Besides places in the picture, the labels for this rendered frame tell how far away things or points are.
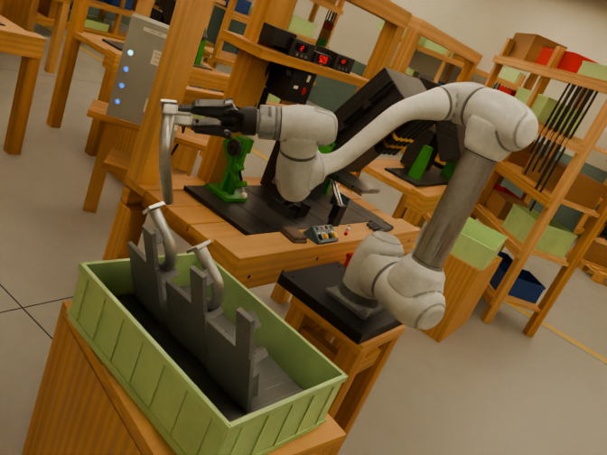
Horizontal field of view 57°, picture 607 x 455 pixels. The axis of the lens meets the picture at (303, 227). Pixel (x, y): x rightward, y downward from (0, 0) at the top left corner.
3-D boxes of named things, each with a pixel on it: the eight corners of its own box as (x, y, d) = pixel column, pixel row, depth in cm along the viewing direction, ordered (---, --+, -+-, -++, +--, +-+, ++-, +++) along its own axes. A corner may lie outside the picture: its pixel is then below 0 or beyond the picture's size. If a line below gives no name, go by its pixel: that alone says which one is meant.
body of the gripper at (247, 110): (256, 122, 151) (221, 119, 149) (258, 99, 144) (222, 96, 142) (256, 143, 147) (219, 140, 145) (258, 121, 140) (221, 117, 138)
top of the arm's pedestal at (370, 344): (402, 335, 208) (406, 326, 206) (359, 356, 182) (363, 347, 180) (337, 288, 223) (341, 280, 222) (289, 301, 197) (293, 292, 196)
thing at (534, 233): (478, 320, 470) (638, 44, 391) (409, 219, 682) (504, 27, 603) (532, 338, 482) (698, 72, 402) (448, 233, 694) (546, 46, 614)
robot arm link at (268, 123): (280, 97, 145) (257, 96, 144) (281, 124, 140) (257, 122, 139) (276, 122, 152) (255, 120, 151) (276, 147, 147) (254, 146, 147)
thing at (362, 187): (377, 195, 262) (379, 190, 261) (359, 196, 249) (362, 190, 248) (316, 160, 281) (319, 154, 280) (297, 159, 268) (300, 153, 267)
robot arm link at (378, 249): (366, 276, 209) (390, 225, 201) (395, 304, 195) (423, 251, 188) (332, 273, 199) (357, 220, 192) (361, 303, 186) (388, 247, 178)
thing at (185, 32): (338, 184, 344) (405, 29, 311) (138, 184, 224) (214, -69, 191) (327, 178, 348) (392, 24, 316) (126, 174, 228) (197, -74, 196)
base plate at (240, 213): (383, 223, 305) (384, 219, 304) (249, 238, 217) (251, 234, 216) (326, 188, 326) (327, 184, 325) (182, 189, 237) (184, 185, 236)
